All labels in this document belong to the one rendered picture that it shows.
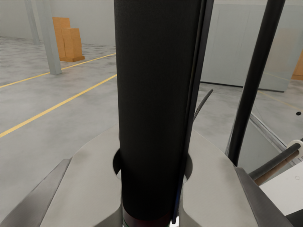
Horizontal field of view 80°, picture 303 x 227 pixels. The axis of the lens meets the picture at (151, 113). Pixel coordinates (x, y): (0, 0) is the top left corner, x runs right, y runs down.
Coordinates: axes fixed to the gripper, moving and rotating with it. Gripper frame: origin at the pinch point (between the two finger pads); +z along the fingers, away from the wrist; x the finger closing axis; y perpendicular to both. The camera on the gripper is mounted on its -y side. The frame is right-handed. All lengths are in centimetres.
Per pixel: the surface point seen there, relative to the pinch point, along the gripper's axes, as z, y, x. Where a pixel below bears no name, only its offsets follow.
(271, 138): 79, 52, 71
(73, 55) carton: 738, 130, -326
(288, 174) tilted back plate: 22.2, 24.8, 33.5
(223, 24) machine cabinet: 514, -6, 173
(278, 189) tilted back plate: 20.1, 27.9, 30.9
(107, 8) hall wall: 1335, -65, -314
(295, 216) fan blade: 3.8, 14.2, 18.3
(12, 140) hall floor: 195, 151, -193
